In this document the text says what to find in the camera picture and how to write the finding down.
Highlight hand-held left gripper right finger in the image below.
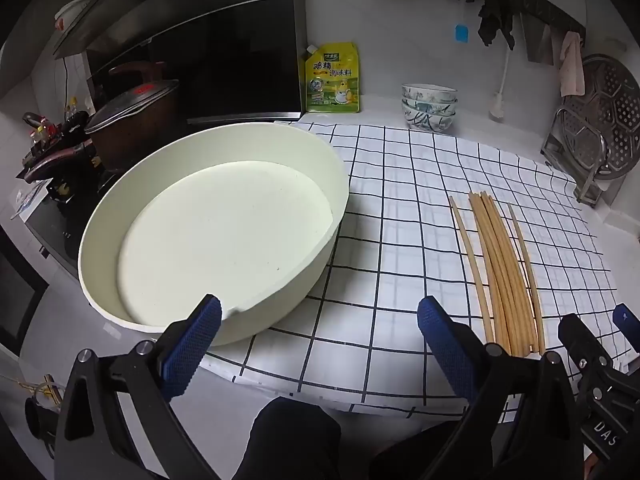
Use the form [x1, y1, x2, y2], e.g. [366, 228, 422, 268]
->
[417, 296, 586, 480]

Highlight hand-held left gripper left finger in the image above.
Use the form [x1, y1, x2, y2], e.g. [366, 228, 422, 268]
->
[52, 294, 236, 480]

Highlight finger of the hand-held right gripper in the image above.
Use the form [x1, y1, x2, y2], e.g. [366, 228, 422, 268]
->
[557, 312, 628, 411]
[612, 304, 640, 356]

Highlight bundle of wooden chopsticks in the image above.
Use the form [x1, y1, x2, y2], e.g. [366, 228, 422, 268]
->
[447, 191, 547, 358]

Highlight cream round shallow pan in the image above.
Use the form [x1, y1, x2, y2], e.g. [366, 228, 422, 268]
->
[77, 121, 351, 347]

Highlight white black checked tablecloth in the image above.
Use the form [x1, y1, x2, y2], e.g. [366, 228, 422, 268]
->
[205, 120, 636, 423]

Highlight person's dark pants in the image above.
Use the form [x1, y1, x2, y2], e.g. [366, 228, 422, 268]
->
[235, 396, 501, 480]

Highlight black gas stove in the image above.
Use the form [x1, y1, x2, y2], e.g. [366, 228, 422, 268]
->
[25, 170, 131, 281]

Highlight brown cooking pot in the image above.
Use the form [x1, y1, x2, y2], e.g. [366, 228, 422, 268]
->
[90, 90, 181, 173]

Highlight perforated steel steamer plate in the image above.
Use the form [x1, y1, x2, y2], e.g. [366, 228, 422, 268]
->
[557, 54, 640, 177]

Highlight white blue paper card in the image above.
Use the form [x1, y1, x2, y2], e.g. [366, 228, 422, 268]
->
[10, 180, 48, 220]

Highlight white floral ceramic bowl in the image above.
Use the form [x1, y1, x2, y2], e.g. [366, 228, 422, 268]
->
[401, 83, 458, 106]
[402, 99, 457, 117]
[405, 109, 455, 134]

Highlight dark frying pan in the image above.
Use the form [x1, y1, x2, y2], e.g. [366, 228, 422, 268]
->
[15, 112, 101, 183]

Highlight glass pot lid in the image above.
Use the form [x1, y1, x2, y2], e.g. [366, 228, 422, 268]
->
[84, 61, 181, 134]

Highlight white dish brush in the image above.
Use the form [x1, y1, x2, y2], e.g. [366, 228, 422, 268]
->
[487, 45, 516, 123]

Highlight pink hanging cloth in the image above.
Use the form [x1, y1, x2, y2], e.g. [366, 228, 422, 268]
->
[559, 31, 586, 98]

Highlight cluster of condiment bottles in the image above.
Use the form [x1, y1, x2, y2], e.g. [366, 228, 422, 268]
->
[30, 97, 93, 146]

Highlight black range hood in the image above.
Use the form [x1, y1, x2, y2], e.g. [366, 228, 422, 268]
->
[50, 0, 308, 126]

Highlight yellow seasoning pouch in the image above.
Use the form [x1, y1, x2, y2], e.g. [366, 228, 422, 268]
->
[303, 42, 362, 114]

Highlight dark hanging cloth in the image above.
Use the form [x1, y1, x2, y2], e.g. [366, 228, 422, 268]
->
[477, 0, 516, 52]

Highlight dark object with yellow cord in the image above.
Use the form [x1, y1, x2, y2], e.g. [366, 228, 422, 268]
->
[22, 374, 68, 456]

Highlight black wall rail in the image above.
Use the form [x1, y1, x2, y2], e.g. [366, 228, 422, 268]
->
[442, 0, 587, 41]

